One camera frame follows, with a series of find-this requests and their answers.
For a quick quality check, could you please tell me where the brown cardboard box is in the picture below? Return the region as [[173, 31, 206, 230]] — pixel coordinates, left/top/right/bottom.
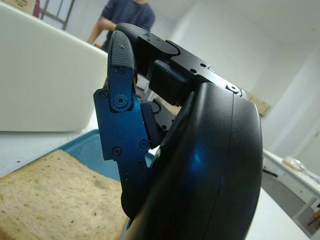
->
[[247, 96, 271, 117]]

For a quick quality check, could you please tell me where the grey metal shelf frame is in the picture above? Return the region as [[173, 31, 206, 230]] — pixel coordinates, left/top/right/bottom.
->
[[38, 0, 76, 31]]

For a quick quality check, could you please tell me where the brown bread slice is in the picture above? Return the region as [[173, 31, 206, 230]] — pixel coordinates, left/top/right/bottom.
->
[[0, 149, 130, 240]]

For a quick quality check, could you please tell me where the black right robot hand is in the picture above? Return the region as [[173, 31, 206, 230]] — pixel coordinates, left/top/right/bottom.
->
[[93, 22, 264, 240]]

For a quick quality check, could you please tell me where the white side table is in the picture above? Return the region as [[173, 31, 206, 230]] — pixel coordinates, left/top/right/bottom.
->
[[261, 149, 320, 238]]

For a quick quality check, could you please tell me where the white two-slot toaster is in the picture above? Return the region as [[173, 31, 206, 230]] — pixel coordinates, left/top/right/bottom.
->
[[0, 2, 109, 133]]

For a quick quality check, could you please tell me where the bagged bread loaf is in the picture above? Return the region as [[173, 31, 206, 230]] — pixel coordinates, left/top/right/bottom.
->
[[283, 156, 311, 173]]

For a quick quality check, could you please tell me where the teal plastic tray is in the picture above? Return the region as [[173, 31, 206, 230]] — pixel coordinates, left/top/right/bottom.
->
[[59, 128, 162, 232]]

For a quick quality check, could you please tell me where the person in dark clothes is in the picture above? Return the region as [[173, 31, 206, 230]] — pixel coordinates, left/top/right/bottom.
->
[[87, 0, 156, 53]]

